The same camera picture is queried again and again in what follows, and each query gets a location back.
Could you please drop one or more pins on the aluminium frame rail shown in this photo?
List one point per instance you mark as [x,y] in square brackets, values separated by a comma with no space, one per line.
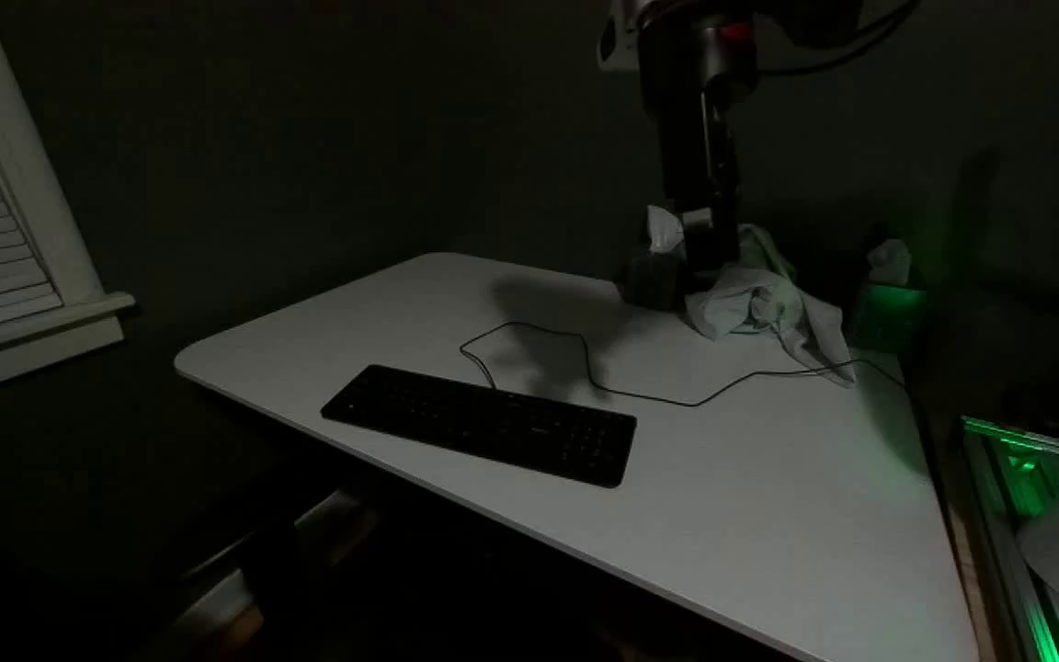
[1021,577]

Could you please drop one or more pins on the green lit bottle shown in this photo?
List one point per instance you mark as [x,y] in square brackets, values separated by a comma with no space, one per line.
[888,307]

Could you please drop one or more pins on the white crumpled cloth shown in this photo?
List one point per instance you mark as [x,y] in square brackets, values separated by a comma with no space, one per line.
[752,301]

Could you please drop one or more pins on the Franka robot arm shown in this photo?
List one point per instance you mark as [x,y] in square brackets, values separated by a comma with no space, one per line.
[732,38]

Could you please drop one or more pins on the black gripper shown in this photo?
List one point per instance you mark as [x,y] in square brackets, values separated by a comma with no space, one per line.
[689,124]

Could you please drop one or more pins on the black computer keyboard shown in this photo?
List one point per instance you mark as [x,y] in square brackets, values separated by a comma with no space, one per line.
[480,426]

